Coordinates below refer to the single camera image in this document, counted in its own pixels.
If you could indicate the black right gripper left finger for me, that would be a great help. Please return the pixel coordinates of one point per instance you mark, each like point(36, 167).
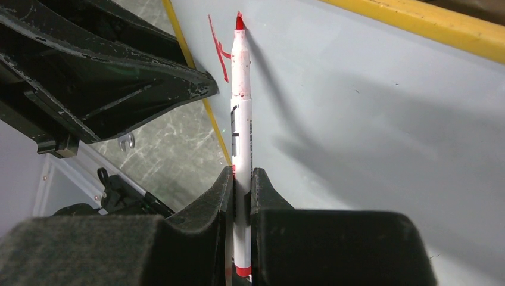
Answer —
point(191, 247)

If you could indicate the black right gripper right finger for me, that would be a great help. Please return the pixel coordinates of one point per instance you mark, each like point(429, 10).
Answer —
point(332, 247)

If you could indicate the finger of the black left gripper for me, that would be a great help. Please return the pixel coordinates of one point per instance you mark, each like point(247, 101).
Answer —
point(116, 24)
point(62, 85)

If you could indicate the white red whiteboard marker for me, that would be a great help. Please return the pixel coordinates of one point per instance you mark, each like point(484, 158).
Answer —
point(241, 123)

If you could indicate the yellow framed whiteboard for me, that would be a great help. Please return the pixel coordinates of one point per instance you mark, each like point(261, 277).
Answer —
point(351, 113)

